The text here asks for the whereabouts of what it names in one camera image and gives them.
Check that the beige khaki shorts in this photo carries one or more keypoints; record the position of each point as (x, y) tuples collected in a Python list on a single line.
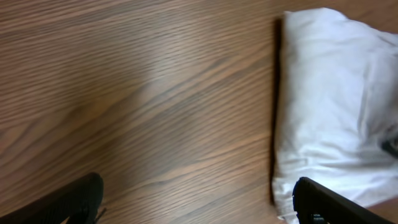
[(337, 104)]

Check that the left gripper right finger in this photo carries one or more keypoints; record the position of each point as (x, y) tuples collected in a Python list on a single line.
[(315, 203)]

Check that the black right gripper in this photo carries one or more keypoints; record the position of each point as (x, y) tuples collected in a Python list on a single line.
[(390, 146)]

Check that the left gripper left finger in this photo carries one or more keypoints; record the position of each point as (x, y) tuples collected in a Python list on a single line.
[(75, 203)]

